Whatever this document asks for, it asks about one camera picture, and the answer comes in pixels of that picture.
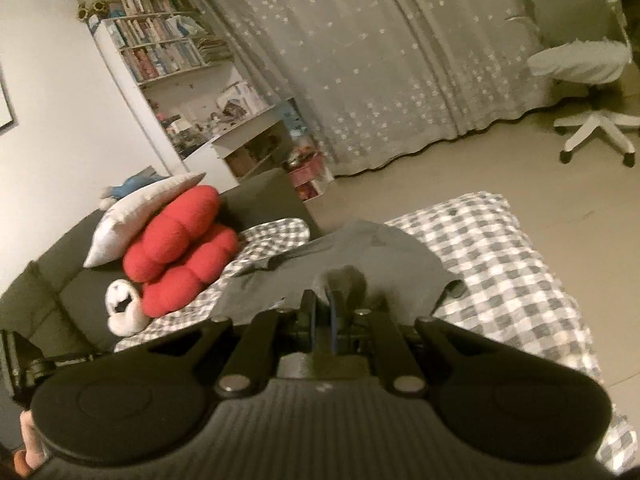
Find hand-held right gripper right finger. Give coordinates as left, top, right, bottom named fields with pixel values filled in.
left=326, top=290, right=496, bottom=395

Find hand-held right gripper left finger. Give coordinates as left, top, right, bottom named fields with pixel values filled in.
left=145, top=289, right=323, bottom=393

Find grey t-shirt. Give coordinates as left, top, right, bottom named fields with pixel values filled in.
left=212, top=220, right=468, bottom=331

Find person's left hand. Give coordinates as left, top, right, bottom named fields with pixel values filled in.
left=19, top=410, right=51, bottom=476

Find dark green sofa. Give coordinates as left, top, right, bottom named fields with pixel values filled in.
left=0, top=169, right=323, bottom=361

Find white plush toy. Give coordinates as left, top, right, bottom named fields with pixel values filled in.
left=104, top=280, right=148, bottom=337

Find red gift boxes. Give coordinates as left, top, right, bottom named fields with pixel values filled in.
left=285, top=152, right=335, bottom=201

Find red lobed cushion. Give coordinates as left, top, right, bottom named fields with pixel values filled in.
left=122, top=185, right=240, bottom=318

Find grey checkered blanket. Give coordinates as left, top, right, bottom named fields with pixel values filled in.
left=114, top=191, right=640, bottom=466

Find white pillow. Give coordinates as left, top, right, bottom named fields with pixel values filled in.
left=82, top=172, right=207, bottom=268

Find low white cabinet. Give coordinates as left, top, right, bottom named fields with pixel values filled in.
left=210, top=120, right=301, bottom=183

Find blue printed box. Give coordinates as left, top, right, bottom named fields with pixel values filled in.
left=277, top=100, right=313, bottom=136

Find blue plush toy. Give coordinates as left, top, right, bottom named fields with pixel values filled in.
left=102, top=170, right=168, bottom=201

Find small shelf ornaments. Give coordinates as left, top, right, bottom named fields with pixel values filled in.
left=150, top=82, right=266, bottom=151

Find white bookshelf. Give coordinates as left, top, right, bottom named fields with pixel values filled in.
left=75, top=0, right=281, bottom=171

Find star patterned curtain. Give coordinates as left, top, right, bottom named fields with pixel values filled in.
left=190, top=0, right=556, bottom=177

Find rows of books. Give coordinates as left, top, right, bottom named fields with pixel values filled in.
left=107, top=0, right=233, bottom=83

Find white office chair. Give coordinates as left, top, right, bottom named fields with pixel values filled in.
left=526, top=37, right=640, bottom=166

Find sunflower decoration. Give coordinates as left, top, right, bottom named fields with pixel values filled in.
left=77, top=1, right=108, bottom=23

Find wall picture frame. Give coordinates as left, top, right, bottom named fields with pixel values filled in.
left=0, top=67, right=18, bottom=136

